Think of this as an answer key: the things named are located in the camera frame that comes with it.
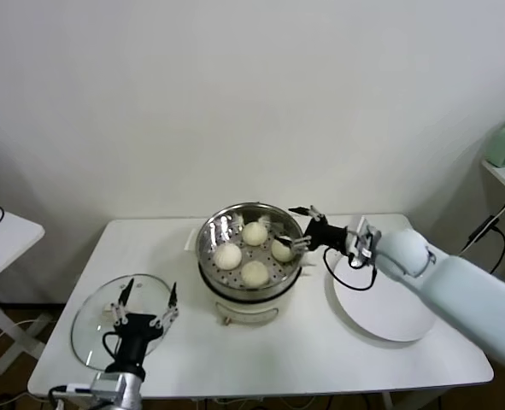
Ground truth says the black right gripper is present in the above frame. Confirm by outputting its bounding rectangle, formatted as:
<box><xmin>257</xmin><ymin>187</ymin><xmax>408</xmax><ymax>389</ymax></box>
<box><xmin>275</xmin><ymin>204</ymin><xmax>351</xmax><ymax>254</ymax></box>

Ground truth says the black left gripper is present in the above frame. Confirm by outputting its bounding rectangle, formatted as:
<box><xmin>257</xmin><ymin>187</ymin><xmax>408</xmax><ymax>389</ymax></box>
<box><xmin>105</xmin><ymin>278</ymin><xmax>181</xmax><ymax>373</ymax></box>

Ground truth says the white steamed baozi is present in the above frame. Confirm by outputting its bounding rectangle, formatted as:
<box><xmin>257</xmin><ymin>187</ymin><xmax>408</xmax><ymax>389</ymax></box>
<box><xmin>270</xmin><ymin>237</ymin><xmax>296</xmax><ymax>262</ymax></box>
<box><xmin>213</xmin><ymin>243</ymin><xmax>243</xmax><ymax>271</ymax></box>
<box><xmin>241</xmin><ymin>221</ymin><xmax>268</xmax><ymax>248</ymax></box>
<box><xmin>239</xmin><ymin>260</ymin><xmax>271</xmax><ymax>288</ymax></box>

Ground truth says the stainless steel steamer basket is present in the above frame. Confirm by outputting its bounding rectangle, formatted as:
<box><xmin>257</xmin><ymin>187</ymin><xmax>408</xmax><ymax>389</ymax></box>
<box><xmin>194</xmin><ymin>202</ymin><xmax>305</xmax><ymax>302</ymax></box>

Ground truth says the glass pot lid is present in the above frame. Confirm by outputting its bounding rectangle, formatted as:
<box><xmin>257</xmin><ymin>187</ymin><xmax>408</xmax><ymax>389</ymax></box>
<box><xmin>69</xmin><ymin>273</ymin><xmax>175</xmax><ymax>372</ymax></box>

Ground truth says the white electric cooking pot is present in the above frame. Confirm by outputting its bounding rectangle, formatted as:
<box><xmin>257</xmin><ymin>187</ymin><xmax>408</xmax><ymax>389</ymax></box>
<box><xmin>185</xmin><ymin>228</ymin><xmax>318</xmax><ymax>328</ymax></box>

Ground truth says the white round plate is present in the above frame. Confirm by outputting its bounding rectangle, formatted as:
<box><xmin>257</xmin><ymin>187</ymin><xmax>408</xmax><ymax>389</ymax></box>
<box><xmin>331</xmin><ymin>249</ymin><xmax>436</xmax><ymax>343</ymax></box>

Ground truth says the white side table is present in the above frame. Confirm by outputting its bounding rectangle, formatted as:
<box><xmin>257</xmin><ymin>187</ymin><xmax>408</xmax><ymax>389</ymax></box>
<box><xmin>0</xmin><ymin>200</ymin><xmax>46</xmax><ymax>377</ymax></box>

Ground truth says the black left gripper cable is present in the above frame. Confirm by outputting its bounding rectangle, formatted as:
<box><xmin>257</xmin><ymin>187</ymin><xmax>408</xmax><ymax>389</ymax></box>
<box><xmin>102</xmin><ymin>331</ymin><xmax>123</xmax><ymax>366</ymax></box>

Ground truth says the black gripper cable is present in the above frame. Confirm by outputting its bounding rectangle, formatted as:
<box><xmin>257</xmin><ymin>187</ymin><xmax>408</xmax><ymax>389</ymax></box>
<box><xmin>322</xmin><ymin>246</ymin><xmax>379</xmax><ymax>291</ymax></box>
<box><xmin>102</xmin><ymin>331</ymin><xmax>123</xmax><ymax>366</ymax></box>

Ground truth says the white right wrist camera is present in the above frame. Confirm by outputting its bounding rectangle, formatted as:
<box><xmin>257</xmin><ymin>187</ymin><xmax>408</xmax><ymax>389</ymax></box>
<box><xmin>348</xmin><ymin>216</ymin><xmax>383</xmax><ymax>260</ymax></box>

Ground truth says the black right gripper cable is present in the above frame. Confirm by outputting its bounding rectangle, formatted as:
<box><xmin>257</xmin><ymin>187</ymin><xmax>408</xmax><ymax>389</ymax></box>
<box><xmin>322</xmin><ymin>246</ymin><xmax>379</xmax><ymax>291</ymax></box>

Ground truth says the white floor cable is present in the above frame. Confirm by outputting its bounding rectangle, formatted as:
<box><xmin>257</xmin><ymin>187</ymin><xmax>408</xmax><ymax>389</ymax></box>
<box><xmin>0</xmin><ymin>318</ymin><xmax>42</xmax><ymax>347</ymax></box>

